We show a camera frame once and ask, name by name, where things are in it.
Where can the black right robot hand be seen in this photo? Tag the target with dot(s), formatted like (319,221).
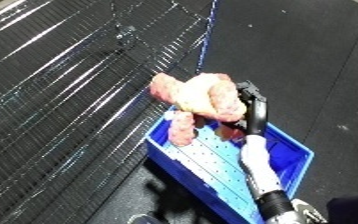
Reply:
(256,113)

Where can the pink soft toy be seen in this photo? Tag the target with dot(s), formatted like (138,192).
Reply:
(202,96)

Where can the pale right robot arm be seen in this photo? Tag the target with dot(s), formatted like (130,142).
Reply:
(261,166)

